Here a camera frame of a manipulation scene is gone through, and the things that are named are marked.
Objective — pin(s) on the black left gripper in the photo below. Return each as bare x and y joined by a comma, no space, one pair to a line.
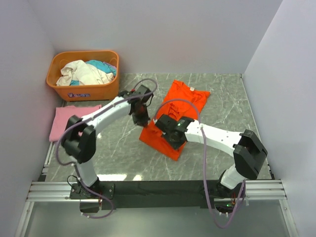
143,121

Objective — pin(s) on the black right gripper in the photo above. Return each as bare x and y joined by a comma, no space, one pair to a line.
175,146

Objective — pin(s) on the orange t shirt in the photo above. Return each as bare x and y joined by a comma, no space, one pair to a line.
152,136

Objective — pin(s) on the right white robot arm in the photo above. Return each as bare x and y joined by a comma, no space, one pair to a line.
245,148

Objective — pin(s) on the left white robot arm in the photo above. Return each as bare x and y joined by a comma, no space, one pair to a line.
79,138

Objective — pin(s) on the orange plastic laundry tub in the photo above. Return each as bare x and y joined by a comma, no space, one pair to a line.
84,92

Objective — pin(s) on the teal garment in tub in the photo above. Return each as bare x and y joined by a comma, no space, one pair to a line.
92,72

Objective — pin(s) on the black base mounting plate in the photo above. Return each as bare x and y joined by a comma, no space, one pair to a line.
150,194

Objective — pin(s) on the white cream garment in tub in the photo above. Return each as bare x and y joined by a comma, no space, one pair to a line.
67,74

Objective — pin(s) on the folded pink t shirt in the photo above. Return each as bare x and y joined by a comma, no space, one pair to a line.
62,115

